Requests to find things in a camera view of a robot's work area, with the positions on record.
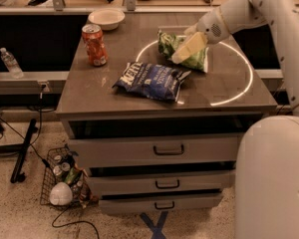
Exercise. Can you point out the white bowl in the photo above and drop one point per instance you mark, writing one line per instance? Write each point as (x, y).
(108, 18)

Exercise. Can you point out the grey drawer cabinet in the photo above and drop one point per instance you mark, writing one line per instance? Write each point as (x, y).
(154, 136)

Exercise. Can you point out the white round object in basket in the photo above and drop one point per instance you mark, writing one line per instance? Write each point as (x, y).
(61, 194)

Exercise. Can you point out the clear plastic water bottle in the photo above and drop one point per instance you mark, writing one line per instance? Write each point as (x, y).
(11, 64)

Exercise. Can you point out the blue chip bag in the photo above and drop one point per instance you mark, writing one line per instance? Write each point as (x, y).
(156, 82)

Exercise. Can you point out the top grey drawer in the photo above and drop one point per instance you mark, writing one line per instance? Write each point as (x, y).
(137, 151)

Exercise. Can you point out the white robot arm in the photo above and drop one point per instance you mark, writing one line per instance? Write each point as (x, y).
(267, 165)

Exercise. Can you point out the blue tape cross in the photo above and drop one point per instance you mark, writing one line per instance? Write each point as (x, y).
(155, 228)

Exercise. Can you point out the black wire basket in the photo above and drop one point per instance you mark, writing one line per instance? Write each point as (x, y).
(60, 161)

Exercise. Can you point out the green can in basket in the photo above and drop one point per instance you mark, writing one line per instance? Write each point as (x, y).
(73, 176)

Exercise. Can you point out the bottom grey drawer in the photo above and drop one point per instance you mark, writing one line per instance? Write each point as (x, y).
(160, 203)

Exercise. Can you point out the middle grey drawer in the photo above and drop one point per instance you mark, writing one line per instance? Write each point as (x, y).
(163, 182)

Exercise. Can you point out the black floor stand left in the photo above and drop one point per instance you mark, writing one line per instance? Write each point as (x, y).
(21, 150)

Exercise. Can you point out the grey drawer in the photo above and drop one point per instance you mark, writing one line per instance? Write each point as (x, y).
(160, 203)
(163, 182)
(137, 151)

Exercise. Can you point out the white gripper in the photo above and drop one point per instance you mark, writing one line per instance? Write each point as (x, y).
(210, 30)

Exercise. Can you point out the green jalapeno chip bag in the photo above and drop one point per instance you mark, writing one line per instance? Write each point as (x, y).
(168, 43)

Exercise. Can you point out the orange soda can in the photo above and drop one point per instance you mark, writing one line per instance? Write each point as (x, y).
(92, 36)

